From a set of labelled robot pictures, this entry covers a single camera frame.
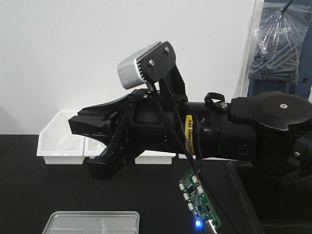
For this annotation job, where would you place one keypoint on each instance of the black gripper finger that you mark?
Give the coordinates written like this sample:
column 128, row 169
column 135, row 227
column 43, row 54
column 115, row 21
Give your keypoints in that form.
column 100, row 122
column 117, row 154

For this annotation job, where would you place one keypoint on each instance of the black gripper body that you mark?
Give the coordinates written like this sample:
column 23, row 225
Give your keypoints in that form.
column 150, row 129

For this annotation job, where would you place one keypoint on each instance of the clear glass beaker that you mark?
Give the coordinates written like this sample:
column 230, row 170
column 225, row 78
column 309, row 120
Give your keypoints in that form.
column 99, row 227

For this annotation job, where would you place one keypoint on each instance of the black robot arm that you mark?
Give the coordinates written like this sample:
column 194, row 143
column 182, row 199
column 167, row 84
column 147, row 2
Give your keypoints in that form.
column 272, row 131

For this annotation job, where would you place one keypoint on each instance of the silver metal tray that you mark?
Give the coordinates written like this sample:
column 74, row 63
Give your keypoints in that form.
column 80, row 222

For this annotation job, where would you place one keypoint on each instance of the white storage bin middle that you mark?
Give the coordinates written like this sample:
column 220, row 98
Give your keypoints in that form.
column 93, row 148

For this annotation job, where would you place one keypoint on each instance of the white storage bin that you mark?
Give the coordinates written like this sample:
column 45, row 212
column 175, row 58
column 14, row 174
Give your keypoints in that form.
column 57, row 144
column 154, row 158
column 93, row 148

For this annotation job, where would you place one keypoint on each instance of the white storage bin right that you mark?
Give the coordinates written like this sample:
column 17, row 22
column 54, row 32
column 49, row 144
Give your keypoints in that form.
column 154, row 158

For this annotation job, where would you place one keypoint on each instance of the white storage bin left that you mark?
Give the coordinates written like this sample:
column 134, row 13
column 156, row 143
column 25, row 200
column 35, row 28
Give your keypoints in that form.
column 57, row 144

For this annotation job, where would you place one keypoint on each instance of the green circuit board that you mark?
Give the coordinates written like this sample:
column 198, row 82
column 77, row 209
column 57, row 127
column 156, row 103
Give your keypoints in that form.
column 206, row 219

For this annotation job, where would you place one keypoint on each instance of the blue pegboard drying rack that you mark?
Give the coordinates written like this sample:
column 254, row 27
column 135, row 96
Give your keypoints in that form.
column 280, row 73

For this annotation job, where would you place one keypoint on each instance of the plastic bag of pegs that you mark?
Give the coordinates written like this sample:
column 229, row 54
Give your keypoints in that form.
column 278, row 46

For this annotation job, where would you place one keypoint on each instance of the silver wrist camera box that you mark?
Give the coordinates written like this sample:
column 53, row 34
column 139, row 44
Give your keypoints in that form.
column 129, row 70

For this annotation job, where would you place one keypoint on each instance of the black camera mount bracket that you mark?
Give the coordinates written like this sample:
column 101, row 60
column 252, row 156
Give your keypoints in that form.
column 159, row 65

